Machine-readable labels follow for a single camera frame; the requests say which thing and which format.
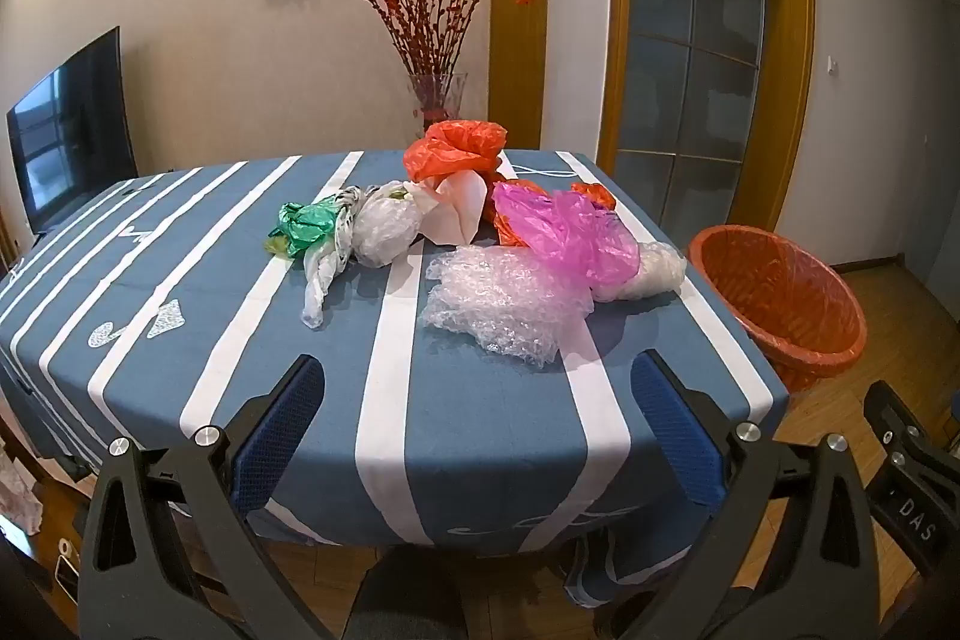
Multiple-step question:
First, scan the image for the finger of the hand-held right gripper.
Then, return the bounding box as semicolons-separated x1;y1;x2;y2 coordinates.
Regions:
862;381;949;462

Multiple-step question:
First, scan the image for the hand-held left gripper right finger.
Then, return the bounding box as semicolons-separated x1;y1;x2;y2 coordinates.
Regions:
600;349;882;640

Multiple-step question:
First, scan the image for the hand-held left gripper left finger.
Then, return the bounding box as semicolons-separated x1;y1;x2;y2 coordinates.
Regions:
79;353;335;640

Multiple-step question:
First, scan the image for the translucent white plastic bag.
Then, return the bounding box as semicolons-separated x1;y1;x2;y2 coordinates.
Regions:
589;240;687;304

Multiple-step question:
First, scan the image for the orange plastic waste basket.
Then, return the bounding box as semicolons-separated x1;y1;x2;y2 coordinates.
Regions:
688;225;869;392

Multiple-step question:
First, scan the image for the black white patterned plastic bag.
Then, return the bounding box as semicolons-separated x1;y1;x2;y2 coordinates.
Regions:
300;186;376;330

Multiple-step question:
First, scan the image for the clear bubble wrap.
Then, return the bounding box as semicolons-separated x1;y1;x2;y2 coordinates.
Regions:
422;244;593;372

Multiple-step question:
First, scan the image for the pink plastic bag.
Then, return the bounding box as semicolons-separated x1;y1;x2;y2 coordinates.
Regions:
491;182;640;289

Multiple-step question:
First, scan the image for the shiny green foil bag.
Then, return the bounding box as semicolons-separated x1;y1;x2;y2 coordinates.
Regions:
268;197;353;255

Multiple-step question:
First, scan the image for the clear plastic bag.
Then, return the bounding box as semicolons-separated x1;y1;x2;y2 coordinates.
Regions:
352;181;425;268

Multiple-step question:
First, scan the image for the small orange plastic bag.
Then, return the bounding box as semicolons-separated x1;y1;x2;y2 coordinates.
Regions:
491;179;617;247

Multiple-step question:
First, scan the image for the large orange plastic bag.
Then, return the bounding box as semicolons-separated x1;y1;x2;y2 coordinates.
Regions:
403;119;507;191

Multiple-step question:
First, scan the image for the blue white striped tablecloth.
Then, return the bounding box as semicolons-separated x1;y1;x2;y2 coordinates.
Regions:
0;149;792;611

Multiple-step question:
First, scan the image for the black chair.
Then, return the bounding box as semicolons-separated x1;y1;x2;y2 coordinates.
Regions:
341;546;470;640

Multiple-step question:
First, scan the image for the white device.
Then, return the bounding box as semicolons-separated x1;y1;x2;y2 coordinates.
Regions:
54;539;83;592

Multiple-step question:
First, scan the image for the pink patterned cloth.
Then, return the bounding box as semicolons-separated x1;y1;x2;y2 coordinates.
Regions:
0;437;46;536

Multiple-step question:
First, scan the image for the clear glass vase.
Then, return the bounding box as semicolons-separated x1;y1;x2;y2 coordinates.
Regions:
407;72;468;137

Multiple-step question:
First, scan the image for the black flat television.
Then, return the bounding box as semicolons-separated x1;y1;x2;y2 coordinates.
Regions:
6;26;140;234

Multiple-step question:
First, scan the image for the frosted glass door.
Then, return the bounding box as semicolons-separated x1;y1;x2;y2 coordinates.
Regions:
615;0;766;229

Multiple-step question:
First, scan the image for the wooden door frame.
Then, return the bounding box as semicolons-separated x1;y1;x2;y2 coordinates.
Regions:
596;0;817;236

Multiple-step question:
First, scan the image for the wooden wall trim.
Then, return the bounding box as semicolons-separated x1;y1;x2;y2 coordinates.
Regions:
491;0;550;151

